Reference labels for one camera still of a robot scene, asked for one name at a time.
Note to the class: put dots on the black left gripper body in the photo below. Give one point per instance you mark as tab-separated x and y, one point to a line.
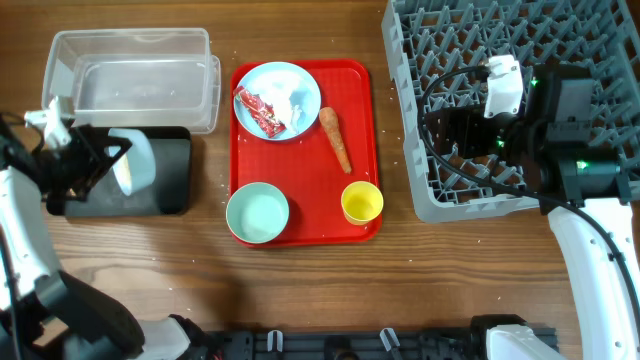
70	163

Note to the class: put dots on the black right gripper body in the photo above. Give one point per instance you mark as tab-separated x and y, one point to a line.
463	132

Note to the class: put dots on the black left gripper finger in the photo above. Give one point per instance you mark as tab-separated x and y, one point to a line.
108	146
92	171

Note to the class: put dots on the light blue bowl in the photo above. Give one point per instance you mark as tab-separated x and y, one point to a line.
136	169

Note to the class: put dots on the yellow plastic cup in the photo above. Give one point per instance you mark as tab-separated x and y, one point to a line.
361	202

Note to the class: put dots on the orange carrot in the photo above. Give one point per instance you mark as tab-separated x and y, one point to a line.
330	124

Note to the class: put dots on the red snack wrapper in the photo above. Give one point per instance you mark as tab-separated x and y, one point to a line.
262	113

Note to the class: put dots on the pale green bowl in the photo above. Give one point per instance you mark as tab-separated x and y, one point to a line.
257	213

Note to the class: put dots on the white tissue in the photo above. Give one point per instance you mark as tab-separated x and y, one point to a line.
277	90

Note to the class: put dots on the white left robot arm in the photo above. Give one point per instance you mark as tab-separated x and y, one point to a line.
46	313

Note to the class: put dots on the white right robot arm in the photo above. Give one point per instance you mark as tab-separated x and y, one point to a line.
543	126

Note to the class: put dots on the black waste tray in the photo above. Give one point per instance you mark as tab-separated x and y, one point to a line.
168	195

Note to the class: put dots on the grey dishwasher rack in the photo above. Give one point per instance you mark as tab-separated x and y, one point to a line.
425	39

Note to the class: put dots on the clear plastic bin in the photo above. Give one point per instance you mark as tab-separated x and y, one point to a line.
136	77

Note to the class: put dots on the red serving tray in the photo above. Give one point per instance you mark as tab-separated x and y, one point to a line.
304	166

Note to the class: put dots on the light blue plate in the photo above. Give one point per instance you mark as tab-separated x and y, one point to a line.
307	96

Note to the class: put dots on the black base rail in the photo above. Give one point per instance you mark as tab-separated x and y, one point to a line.
439	343

